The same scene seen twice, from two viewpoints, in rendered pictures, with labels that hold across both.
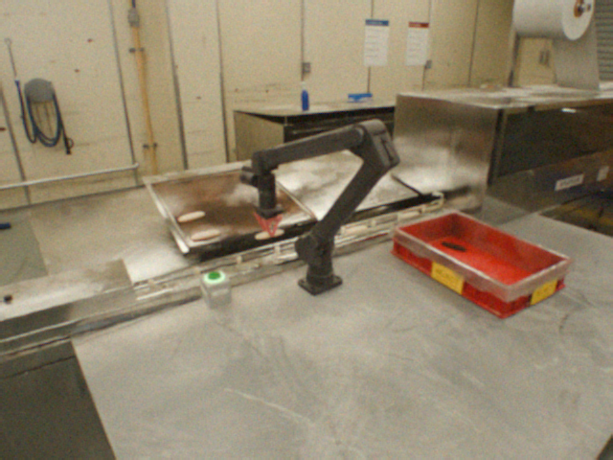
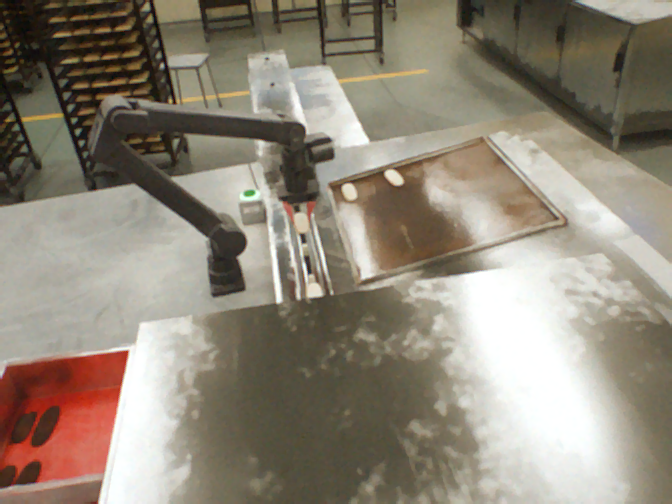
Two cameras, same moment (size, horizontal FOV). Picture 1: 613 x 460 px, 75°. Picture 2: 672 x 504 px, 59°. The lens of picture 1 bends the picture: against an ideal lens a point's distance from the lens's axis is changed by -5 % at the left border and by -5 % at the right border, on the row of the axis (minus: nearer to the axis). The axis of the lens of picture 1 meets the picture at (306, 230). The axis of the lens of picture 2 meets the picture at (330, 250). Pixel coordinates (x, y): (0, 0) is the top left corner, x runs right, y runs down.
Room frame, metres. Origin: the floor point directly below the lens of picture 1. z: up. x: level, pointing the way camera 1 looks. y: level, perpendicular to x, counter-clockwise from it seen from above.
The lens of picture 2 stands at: (1.88, -1.02, 1.70)
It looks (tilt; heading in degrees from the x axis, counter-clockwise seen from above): 34 degrees down; 116
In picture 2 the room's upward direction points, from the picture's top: 5 degrees counter-clockwise
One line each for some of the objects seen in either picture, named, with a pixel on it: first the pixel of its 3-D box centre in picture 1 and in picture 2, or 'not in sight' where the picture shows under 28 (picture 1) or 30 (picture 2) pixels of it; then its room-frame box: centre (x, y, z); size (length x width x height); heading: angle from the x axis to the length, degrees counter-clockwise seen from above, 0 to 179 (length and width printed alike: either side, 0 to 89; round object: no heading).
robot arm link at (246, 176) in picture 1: (256, 170); (306, 141); (1.27, 0.16, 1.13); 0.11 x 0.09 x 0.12; 49
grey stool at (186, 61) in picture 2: not in sight; (190, 88); (-1.10, 2.82, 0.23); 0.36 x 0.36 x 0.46; 18
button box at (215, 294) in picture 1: (215, 293); (253, 211); (1.02, 0.26, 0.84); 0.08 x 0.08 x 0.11; 31
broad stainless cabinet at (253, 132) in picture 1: (344, 152); not in sight; (4.07, -0.38, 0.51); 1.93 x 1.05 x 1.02; 121
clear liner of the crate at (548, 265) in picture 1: (474, 255); (112, 422); (1.18, -0.54, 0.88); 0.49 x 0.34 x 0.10; 30
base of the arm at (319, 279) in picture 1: (320, 272); (224, 267); (1.10, -0.04, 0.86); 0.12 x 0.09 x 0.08; 127
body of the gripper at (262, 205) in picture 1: (267, 200); (296, 181); (1.25, 0.12, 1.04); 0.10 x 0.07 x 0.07; 31
